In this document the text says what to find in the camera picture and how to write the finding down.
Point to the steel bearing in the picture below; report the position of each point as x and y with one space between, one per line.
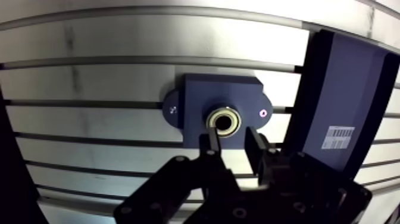
231 117

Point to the dark blue-grey tray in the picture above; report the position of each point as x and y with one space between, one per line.
340 103

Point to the dark blue-grey housing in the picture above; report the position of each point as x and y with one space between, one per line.
200 97

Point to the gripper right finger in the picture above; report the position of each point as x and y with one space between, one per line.
300 184

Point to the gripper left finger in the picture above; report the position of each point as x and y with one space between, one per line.
175 184

